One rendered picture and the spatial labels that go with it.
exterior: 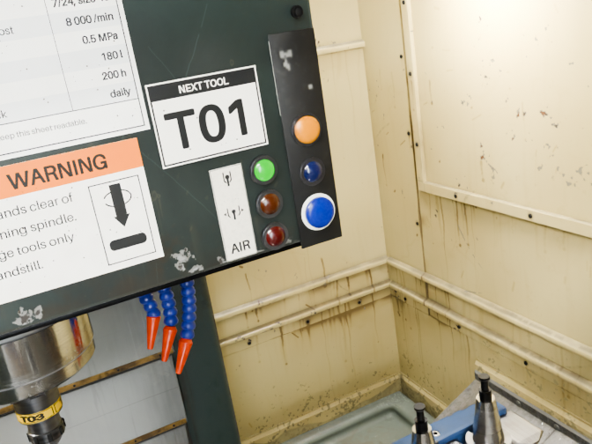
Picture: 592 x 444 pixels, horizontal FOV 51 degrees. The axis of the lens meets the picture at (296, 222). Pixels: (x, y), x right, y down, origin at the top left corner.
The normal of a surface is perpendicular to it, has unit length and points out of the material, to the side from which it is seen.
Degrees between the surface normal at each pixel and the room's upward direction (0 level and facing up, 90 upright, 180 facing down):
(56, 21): 90
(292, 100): 90
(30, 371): 90
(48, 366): 90
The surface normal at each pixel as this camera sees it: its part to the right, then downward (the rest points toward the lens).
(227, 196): 0.44, 0.22
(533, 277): -0.89, 0.26
